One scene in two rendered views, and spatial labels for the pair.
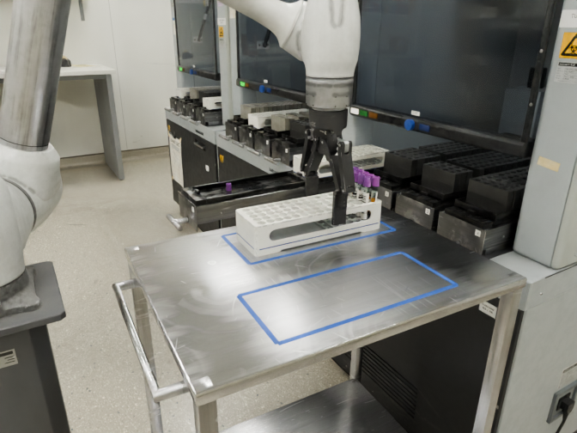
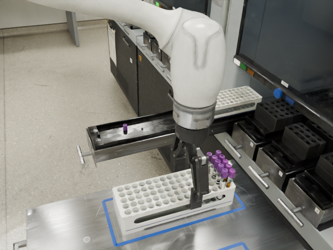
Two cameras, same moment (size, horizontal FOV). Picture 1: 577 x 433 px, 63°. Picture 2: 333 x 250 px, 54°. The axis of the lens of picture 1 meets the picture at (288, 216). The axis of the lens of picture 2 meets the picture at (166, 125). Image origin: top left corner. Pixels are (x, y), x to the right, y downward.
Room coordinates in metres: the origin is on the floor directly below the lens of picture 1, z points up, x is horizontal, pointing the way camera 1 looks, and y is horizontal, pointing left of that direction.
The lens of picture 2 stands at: (0.33, -0.09, 1.47)
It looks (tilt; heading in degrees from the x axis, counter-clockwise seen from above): 35 degrees down; 7
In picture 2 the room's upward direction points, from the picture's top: 2 degrees clockwise
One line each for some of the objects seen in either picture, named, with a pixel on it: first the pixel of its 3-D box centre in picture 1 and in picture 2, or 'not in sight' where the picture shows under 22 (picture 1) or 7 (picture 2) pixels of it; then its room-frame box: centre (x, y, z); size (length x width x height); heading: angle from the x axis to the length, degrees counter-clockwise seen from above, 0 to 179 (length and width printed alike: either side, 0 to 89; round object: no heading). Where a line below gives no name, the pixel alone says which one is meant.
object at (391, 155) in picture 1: (399, 165); (266, 117); (1.32, -0.32, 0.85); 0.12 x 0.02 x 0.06; 31
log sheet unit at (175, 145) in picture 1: (174, 159); (110, 43); (2.91, 0.73, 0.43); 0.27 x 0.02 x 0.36; 31
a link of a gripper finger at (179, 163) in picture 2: (311, 192); (179, 167); (0.97, -0.05, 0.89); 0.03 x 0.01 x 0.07; 118
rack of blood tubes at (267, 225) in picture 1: (310, 219); (174, 196); (0.90, -0.05, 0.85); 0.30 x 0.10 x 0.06; 118
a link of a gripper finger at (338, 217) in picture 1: (339, 207); (196, 197); (0.87, -0.10, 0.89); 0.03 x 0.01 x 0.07; 118
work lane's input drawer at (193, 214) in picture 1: (291, 188); (177, 126); (1.31, -0.01, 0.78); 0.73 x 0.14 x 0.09; 121
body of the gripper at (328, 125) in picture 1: (327, 131); (191, 136); (0.92, -0.08, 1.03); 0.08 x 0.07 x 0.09; 28
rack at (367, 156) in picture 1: (342, 162); (221, 104); (1.40, -0.16, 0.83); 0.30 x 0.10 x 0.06; 121
